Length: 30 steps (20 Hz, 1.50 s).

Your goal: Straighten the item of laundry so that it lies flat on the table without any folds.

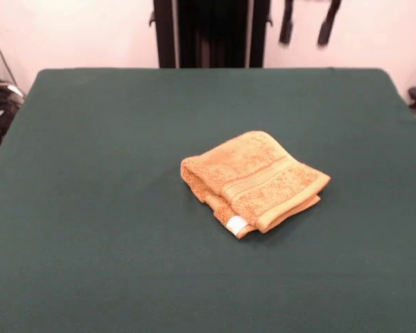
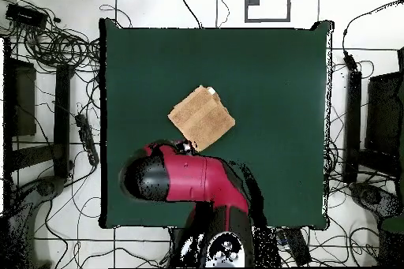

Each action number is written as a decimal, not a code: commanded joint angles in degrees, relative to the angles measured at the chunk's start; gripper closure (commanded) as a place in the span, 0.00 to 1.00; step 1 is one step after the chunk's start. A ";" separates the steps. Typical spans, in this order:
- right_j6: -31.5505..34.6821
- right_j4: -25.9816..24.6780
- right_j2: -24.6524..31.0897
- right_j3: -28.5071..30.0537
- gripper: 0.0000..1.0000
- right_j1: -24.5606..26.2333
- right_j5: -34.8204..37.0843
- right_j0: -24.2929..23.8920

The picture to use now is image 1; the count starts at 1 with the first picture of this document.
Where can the orange terry towel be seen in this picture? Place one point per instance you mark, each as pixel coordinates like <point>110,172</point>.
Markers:
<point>256,173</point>

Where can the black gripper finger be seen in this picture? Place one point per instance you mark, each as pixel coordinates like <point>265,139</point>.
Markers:
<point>327,26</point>
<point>286,24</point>

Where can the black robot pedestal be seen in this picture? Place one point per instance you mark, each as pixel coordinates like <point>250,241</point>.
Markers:
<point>211,34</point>

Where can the dark green table cloth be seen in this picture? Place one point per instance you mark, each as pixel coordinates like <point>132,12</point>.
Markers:
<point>90,208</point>

